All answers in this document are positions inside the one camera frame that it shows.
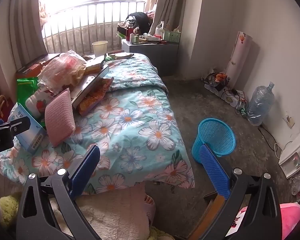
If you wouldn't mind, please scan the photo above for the grey cardboard box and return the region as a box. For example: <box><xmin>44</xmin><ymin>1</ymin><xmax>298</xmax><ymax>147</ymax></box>
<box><xmin>71</xmin><ymin>65</ymin><xmax>110</xmax><ymax>108</ymax></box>

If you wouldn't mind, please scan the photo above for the metal window railing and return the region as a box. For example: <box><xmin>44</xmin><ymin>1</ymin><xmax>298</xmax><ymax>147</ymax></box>
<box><xmin>42</xmin><ymin>1</ymin><xmax>147</xmax><ymax>55</ymax></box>

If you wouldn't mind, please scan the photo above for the yellow green fluffy cloth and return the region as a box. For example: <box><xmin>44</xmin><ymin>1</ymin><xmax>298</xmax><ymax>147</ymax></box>
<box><xmin>0</xmin><ymin>192</ymin><xmax>22</xmax><ymax>228</ymax></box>

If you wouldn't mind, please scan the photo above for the wall socket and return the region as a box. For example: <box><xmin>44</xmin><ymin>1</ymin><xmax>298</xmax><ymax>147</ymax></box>
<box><xmin>285</xmin><ymin>115</ymin><xmax>296</xmax><ymax>129</ymax></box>

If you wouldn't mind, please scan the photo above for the red brown box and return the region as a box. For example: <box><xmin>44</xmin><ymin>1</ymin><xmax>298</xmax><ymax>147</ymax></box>
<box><xmin>15</xmin><ymin>53</ymin><xmax>62</xmax><ymax>79</ymax></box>

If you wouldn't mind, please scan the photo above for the orange snack packet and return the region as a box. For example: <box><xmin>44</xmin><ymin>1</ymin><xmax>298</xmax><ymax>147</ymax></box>
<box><xmin>76</xmin><ymin>77</ymin><xmax>115</xmax><ymax>117</ymax></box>

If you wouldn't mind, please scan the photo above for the blue mesh wastebasket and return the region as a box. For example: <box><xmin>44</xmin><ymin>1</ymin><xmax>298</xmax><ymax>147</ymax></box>
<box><xmin>191</xmin><ymin>117</ymin><xmax>237</xmax><ymax>164</ymax></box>

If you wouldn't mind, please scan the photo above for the clear plastic bag of snacks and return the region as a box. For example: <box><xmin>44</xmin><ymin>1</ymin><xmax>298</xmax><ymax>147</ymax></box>
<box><xmin>37</xmin><ymin>50</ymin><xmax>87</xmax><ymax>95</ymax></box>

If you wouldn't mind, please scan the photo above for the pink packet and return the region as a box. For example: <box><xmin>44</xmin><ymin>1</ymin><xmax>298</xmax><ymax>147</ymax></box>
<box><xmin>44</xmin><ymin>88</ymin><xmax>76</xmax><ymax>147</ymax></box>

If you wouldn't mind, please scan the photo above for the red thermos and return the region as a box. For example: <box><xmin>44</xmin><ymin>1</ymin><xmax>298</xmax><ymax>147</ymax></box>
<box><xmin>126</xmin><ymin>21</ymin><xmax>137</xmax><ymax>39</ymax></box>

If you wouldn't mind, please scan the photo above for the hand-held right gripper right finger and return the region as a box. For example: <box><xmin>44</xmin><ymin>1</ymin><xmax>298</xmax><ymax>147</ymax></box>
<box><xmin>199</xmin><ymin>145</ymin><xmax>282</xmax><ymax>240</ymax></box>

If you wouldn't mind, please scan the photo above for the black bag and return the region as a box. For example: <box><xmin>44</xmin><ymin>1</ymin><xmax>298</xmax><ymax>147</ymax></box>
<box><xmin>126</xmin><ymin>12</ymin><xmax>152</xmax><ymax>34</ymax></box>

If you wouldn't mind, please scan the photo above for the green snack bag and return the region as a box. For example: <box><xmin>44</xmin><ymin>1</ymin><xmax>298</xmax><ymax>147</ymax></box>
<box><xmin>16</xmin><ymin>77</ymin><xmax>47</xmax><ymax>128</ymax></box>

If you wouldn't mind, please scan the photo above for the cream fluffy cloth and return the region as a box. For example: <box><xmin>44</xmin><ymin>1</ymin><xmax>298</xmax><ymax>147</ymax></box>
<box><xmin>50</xmin><ymin>187</ymin><xmax>150</xmax><ymax>240</ymax></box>

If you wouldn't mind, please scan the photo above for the orange bread pack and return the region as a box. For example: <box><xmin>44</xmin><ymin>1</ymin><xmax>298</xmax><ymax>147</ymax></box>
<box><xmin>84</xmin><ymin>61</ymin><xmax>103</xmax><ymax>75</ymax></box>

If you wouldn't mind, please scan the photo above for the grey curtain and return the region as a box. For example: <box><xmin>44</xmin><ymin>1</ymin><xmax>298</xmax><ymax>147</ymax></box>
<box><xmin>0</xmin><ymin>0</ymin><xmax>49</xmax><ymax>63</ymax></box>
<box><xmin>149</xmin><ymin>0</ymin><xmax>188</xmax><ymax>37</ymax></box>

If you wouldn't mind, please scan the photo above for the white paper cup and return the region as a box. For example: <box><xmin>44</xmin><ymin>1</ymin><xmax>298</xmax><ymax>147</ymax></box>
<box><xmin>92</xmin><ymin>40</ymin><xmax>108</xmax><ymax>57</ymax></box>

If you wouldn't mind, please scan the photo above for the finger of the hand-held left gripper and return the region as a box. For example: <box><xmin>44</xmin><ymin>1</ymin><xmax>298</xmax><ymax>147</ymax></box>
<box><xmin>5</xmin><ymin>119</ymin><xmax>31</xmax><ymax>136</ymax></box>

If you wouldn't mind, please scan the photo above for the green plastic basket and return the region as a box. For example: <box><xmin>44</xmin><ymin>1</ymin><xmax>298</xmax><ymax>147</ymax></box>
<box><xmin>162</xmin><ymin>30</ymin><xmax>182</xmax><ymax>43</ymax></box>

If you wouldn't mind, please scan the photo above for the white appliance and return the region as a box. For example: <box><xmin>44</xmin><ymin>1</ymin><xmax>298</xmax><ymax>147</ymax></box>
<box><xmin>279</xmin><ymin>130</ymin><xmax>300</xmax><ymax>179</ymax></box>

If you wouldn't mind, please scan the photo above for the grey cabinet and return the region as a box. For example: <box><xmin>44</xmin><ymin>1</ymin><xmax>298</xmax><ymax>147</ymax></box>
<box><xmin>121</xmin><ymin>39</ymin><xmax>179</xmax><ymax>77</ymax></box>

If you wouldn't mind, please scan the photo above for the white power strip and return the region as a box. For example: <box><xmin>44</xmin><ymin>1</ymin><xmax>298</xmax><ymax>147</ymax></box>
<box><xmin>215</xmin><ymin>87</ymin><xmax>248</xmax><ymax>109</ymax></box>

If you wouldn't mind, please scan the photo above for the large clear water jug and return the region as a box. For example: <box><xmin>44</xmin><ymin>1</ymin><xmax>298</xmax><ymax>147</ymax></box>
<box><xmin>246</xmin><ymin>81</ymin><xmax>275</xmax><ymax>127</ymax></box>

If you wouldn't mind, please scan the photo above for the orange snack pack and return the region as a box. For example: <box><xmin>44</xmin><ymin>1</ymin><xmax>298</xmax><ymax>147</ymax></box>
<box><xmin>205</xmin><ymin>72</ymin><xmax>227</xmax><ymax>92</ymax></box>

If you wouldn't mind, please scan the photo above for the pink pillow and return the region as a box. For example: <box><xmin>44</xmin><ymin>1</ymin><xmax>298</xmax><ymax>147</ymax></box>
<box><xmin>230</xmin><ymin>202</ymin><xmax>300</xmax><ymax>240</ymax></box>

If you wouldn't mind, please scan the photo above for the floral blue blanket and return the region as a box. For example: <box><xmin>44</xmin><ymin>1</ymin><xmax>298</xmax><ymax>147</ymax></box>
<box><xmin>0</xmin><ymin>52</ymin><xmax>195</xmax><ymax>195</ymax></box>

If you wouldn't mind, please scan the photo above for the white printed board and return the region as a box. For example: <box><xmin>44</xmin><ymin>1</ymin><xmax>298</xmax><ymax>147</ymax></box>
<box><xmin>225</xmin><ymin>31</ymin><xmax>253</xmax><ymax>90</ymax></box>

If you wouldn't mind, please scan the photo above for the blue white box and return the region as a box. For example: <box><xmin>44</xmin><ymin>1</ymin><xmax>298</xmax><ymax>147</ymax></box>
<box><xmin>9</xmin><ymin>104</ymin><xmax>48</xmax><ymax>155</ymax></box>

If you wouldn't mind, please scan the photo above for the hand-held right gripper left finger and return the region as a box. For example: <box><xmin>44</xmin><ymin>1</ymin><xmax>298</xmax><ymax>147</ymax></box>
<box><xmin>16</xmin><ymin>144</ymin><xmax>108</xmax><ymax>240</ymax></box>

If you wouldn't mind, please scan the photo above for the pink slipper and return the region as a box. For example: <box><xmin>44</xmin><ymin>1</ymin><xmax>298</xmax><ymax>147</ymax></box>
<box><xmin>144</xmin><ymin>194</ymin><xmax>156</xmax><ymax>227</ymax></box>

